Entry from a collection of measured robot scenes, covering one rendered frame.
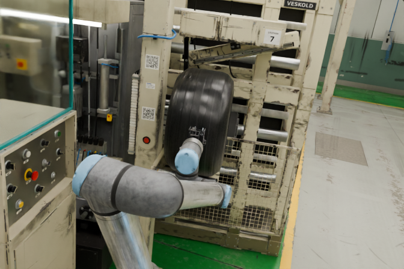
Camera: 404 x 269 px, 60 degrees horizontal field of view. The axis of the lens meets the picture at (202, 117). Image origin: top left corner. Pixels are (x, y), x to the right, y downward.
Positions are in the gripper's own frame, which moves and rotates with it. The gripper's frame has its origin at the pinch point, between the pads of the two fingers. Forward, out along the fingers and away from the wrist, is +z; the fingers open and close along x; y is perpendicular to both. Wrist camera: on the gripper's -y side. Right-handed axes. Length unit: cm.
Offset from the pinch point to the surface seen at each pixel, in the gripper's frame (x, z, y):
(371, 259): -145, 98, -124
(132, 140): 40, 24, -19
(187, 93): 9.3, 10.0, 17.2
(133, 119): 40.2, 23.6, -6.4
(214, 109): -5.4, 5.9, 12.2
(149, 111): 31.2, 22.6, 0.1
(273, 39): -31, 49, 45
